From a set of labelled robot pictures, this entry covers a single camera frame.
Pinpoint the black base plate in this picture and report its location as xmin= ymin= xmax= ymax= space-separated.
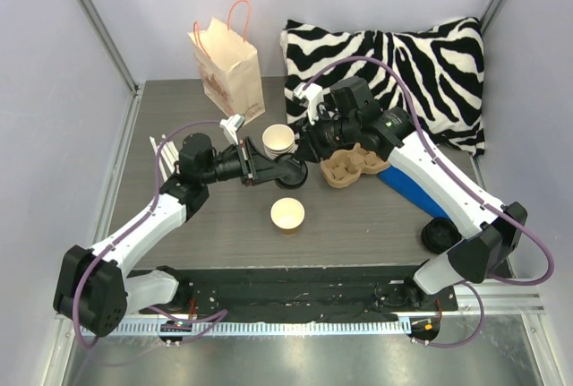
xmin=160 ymin=265 xmax=458 ymax=323

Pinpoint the cardboard cup carrier tray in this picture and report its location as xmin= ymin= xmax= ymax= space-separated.
xmin=320 ymin=143 xmax=390 ymax=189

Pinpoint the zebra print pillow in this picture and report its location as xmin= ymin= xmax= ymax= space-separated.
xmin=280 ymin=17 xmax=485 ymax=156

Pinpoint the white wrapped straws bundle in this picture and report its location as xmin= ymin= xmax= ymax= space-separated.
xmin=159 ymin=141 xmax=179 ymax=182

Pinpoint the single brown paper cup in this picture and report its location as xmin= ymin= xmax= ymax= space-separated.
xmin=270 ymin=197 xmax=305 ymax=236

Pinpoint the kraft paper gift bag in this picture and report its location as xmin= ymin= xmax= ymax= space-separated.
xmin=188 ymin=0 xmax=265 ymax=124

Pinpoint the blue cloth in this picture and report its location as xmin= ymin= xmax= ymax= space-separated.
xmin=378 ymin=167 xmax=449 ymax=219

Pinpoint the aluminium front rail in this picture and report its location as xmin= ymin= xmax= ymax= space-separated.
xmin=73 ymin=317 xmax=413 ymax=338

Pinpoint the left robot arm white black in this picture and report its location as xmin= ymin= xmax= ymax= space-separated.
xmin=54 ymin=133 xmax=307 ymax=338

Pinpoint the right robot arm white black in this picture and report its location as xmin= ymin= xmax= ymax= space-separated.
xmin=295 ymin=107 xmax=527 ymax=310

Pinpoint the stack of black lids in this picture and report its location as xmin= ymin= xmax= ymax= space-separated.
xmin=421 ymin=218 xmax=461 ymax=254

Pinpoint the stack of paper cups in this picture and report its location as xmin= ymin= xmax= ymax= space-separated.
xmin=262 ymin=124 xmax=295 ymax=159

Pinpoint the black plastic cup lid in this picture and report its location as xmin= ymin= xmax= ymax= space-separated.
xmin=274 ymin=153 xmax=308 ymax=190

